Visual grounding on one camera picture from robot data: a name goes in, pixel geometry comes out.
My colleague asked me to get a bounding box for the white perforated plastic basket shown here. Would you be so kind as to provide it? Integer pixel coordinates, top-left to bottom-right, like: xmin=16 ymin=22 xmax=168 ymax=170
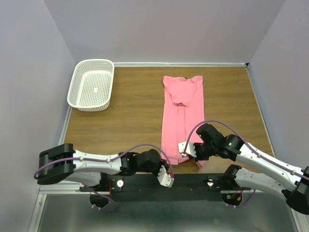
xmin=67 ymin=59 xmax=114 ymax=112

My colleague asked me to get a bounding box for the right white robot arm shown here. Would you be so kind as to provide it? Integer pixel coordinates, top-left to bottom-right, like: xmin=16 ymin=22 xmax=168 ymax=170
xmin=191 ymin=120 xmax=309 ymax=215

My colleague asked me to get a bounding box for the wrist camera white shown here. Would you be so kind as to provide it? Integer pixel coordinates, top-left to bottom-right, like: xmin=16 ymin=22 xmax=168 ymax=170
xmin=157 ymin=165 xmax=174 ymax=188
xmin=178 ymin=142 xmax=197 ymax=158

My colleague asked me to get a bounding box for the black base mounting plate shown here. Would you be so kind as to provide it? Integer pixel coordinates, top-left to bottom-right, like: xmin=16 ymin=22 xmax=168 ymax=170
xmin=92 ymin=174 xmax=241 ymax=202

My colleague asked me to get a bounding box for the pink t shirt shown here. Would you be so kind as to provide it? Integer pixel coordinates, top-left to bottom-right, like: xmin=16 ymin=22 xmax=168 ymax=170
xmin=161 ymin=76 xmax=205 ymax=165

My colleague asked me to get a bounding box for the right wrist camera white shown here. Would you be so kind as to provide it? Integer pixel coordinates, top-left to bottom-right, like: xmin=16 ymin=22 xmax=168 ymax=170
xmin=178 ymin=142 xmax=197 ymax=158

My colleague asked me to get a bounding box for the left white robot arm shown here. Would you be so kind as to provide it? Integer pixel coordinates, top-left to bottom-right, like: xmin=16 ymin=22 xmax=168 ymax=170
xmin=34 ymin=144 xmax=174 ymax=188

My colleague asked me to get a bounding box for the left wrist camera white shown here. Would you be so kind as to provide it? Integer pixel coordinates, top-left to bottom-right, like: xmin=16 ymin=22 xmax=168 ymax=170
xmin=157 ymin=165 xmax=174 ymax=188

